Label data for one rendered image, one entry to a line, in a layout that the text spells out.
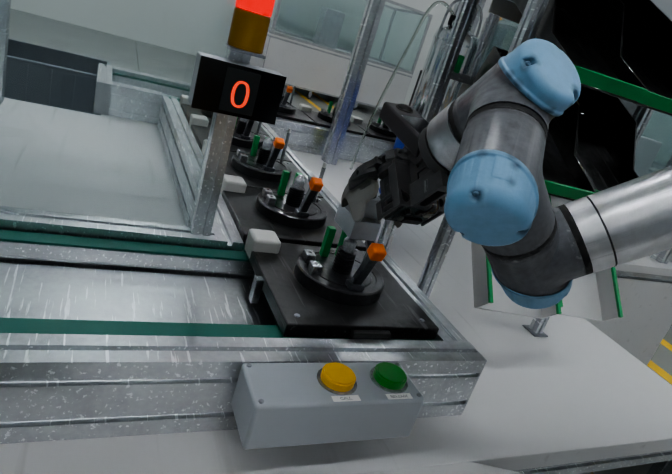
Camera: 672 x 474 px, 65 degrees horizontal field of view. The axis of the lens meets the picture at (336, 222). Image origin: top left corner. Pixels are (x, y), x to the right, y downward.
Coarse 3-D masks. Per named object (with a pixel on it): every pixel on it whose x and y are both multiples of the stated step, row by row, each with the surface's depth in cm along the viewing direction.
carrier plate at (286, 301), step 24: (264, 264) 79; (288, 264) 82; (264, 288) 75; (288, 288) 74; (384, 288) 84; (288, 312) 69; (312, 312) 70; (336, 312) 72; (360, 312) 74; (384, 312) 76; (408, 312) 78; (288, 336) 67; (312, 336) 68; (336, 336) 70; (408, 336) 75; (432, 336) 77
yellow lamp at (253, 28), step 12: (240, 12) 69; (252, 12) 70; (240, 24) 70; (252, 24) 69; (264, 24) 70; (240, 36) 70; (252, 36) 70; (264, 36) 71; (240, 48) 70; (252, 48) 71
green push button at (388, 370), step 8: (376, 368) 63; (384, 368) 63; (392, 368) 63; (400, 368) 64; (376, 376) 62; (384, 376) 61; (392, 376) 62; (400, 376) 62; (384, 384) 61; (392, 384) 61; (400, 384) 61
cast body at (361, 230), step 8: (376, 200) 75; (344, 208) 77; (368, 208) 75; (336, 216) 79; (344, 216) 77; (368, 216) 76; (376, 216) 76; (344, 224) 76; (352, 224) 74; (360, 224) 74; (368, 224) 75; (376, 224) 75; (352, 232) 74; (360, 232) 75; (368, 232) 75; (376, 232) 76
